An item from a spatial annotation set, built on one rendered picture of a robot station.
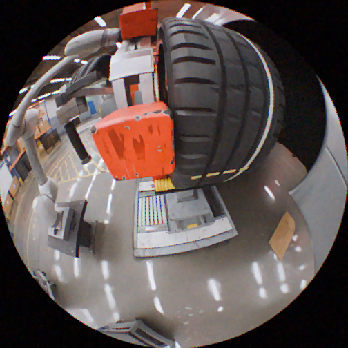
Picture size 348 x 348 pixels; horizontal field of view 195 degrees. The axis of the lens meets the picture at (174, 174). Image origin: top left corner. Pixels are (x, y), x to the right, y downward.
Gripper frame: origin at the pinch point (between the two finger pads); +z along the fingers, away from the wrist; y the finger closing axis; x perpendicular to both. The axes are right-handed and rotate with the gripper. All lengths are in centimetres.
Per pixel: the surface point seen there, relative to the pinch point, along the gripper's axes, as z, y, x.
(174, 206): 2, -10, -97
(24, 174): -573, -435, -33
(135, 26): -18.4, 19.2, -18.7
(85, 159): -34, 0, -48
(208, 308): -21, 65, -145
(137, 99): -13.0, 0.3, -32.9
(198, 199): 20, -3, -97
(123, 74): -20.5, 20.7, -34.4
